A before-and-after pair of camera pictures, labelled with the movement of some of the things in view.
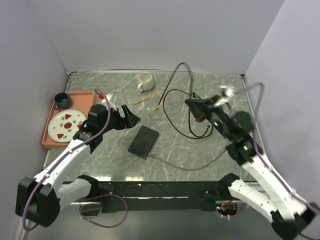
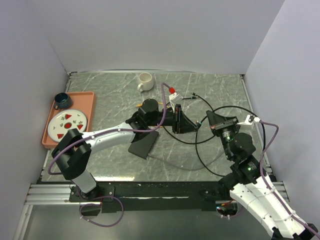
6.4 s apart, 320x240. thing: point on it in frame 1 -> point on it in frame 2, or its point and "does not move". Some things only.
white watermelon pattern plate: (64, 124) does not move
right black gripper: (196, 106) -> (217, 122)
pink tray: (82, 102) does not move
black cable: (163, 101) -> (213, 110)
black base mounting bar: (119, 197) does not move
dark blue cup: (62, 101) does not move
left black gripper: (125, 122) -> (181, 123)
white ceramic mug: (147, 82) does not move
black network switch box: (143, 142) does not move
